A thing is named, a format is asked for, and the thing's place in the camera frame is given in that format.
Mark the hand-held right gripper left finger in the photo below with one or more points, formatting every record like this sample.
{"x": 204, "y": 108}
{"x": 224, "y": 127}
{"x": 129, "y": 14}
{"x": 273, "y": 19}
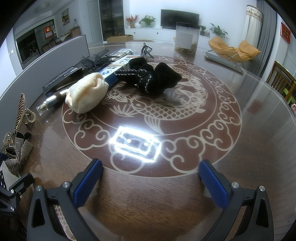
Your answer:
{"x": 90, "y": 183}

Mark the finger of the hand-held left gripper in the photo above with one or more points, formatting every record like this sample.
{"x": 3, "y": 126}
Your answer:
{"x": 22, "y": 184}

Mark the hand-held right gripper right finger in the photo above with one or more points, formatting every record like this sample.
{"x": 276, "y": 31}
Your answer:
{"x": 212, "y": 185}

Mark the gold cosmetic tube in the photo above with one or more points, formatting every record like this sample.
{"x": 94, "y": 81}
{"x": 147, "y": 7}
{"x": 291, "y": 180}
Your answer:
{"x": 52, "y": 100}

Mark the blue white carton box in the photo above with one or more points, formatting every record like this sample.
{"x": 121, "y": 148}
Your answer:
{"x": 111, "y": 74}

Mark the cotton swab packet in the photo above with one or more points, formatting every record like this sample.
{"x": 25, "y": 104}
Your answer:
{"x": 122, "y": 53}

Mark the eyeglasses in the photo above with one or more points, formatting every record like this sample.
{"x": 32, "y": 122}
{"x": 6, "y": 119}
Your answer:
{"x": 146, "y": 49}

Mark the brown patterned desktop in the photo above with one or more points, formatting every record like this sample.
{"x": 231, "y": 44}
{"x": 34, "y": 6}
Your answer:
{"x": 150, "y": 206}

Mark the glitter bow hair clip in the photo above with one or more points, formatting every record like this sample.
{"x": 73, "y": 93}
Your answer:
{"x": 19, "y": 153}

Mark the gold loop hair clip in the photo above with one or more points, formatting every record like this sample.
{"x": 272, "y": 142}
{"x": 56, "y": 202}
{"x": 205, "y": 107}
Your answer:
{"x": 8, "y": 139}

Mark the gold hair claw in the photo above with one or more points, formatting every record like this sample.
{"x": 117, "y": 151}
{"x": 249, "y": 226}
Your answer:
{"x": 22, "y": 111}

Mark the cream knitted cloth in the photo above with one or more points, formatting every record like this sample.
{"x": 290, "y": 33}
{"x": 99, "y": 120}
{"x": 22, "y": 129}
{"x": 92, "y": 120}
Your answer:
{"x": 86, "y": 92}

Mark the black rectangular box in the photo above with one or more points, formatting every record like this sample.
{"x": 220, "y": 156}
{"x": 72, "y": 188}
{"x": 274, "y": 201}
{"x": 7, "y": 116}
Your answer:
{"x": 61, "y": 77}

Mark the black crumpled bag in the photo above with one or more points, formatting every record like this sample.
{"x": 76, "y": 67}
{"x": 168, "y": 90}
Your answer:
{"x": 97, "y": 59}

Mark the grey flat board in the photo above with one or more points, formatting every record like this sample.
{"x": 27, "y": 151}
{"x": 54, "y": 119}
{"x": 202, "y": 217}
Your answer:
{"x": 222, "y": 60}

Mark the orange lounge chair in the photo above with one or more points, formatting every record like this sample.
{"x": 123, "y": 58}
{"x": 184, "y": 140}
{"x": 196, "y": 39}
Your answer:
{"x": 247, "y": 49}

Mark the cardboard box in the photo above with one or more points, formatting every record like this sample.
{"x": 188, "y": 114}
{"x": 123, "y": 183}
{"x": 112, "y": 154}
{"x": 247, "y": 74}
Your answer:
{"x": 119, "y": 38}

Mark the wooden side cabinet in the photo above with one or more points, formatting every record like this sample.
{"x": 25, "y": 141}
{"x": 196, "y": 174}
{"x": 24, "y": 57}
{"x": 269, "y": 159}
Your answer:
{"x": 75, "y": 33}

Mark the grey curtain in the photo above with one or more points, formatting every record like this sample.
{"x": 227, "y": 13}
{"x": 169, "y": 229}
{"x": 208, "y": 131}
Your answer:
{"x": 268, "y": 41}

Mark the red door poster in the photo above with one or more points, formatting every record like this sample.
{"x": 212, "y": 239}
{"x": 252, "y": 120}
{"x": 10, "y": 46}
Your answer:
{"x": 48, "y": 32}

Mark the leafy potted plant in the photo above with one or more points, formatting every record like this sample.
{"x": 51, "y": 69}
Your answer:
{"x": 217, "y": 30}

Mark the small potted plant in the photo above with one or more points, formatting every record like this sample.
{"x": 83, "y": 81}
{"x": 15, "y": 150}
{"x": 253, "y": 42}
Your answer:
{"x": 202, "y": 29}

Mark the clear bottle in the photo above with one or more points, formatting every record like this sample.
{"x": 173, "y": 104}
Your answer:
{"x": 75, "y": 23}

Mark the white television cabinet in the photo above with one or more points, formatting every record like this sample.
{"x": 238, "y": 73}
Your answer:
{"x": 152, "y": 33}

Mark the dark glass display cabinet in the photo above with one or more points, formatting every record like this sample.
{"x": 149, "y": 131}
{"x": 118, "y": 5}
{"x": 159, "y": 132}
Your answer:
{"x": 112, "y": 19}

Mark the red flowers in vase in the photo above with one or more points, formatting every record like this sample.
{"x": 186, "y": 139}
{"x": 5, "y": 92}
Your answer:
{"x": 132, "y": 20}

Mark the black television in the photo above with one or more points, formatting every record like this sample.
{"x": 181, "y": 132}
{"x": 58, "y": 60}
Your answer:
{"x": 180, "y": 19}

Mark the bushy green potted plant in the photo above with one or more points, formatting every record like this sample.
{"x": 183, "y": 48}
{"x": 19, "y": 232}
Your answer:
{"x": 147, "y": 20}

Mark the round ceiling lamp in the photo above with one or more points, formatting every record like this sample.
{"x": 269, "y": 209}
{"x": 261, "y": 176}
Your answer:
{"x": 42, "y": 7}

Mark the framed wall painting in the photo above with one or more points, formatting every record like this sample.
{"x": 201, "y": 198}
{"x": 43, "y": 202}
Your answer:
{"x": 65, "y": 16}

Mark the red wall hanging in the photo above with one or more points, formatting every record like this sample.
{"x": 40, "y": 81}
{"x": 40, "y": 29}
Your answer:
{"x": 285, "y": 33}

